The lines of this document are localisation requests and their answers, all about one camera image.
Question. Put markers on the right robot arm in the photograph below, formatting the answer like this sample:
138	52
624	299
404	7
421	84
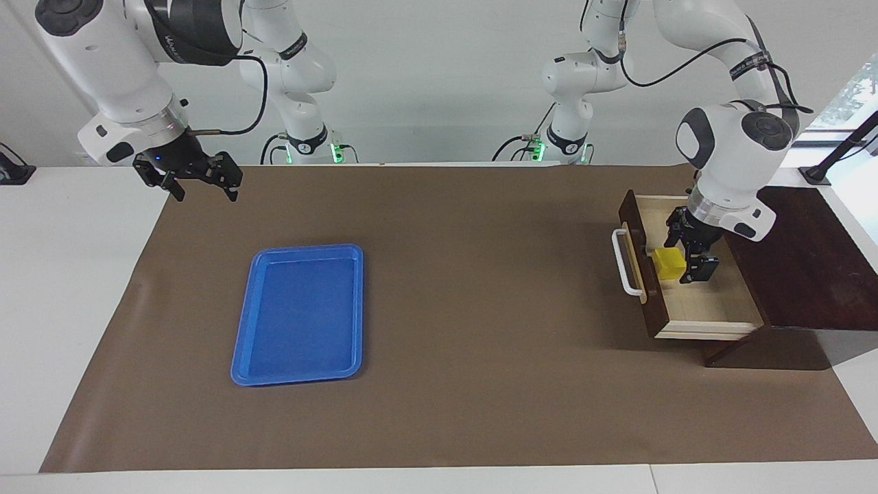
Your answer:
113	62

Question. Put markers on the window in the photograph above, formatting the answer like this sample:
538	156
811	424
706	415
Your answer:
850	92

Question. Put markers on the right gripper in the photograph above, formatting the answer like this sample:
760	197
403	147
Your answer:
180	156

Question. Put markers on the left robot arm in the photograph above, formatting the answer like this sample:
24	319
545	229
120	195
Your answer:
737	144

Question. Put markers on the wooden drawer with dark front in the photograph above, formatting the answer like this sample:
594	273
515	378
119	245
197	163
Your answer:
713	305

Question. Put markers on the black stand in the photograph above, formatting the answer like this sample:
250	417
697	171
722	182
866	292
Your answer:
14	171
840	147

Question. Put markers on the dark brown wooden cabinet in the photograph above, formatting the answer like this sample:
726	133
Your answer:
802	267

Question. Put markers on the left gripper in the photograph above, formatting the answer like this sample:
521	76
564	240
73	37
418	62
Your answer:
701	234

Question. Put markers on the yellow cube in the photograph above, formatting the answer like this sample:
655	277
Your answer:
667	263

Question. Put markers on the blue plastic tray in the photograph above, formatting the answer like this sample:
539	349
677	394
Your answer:
298	315

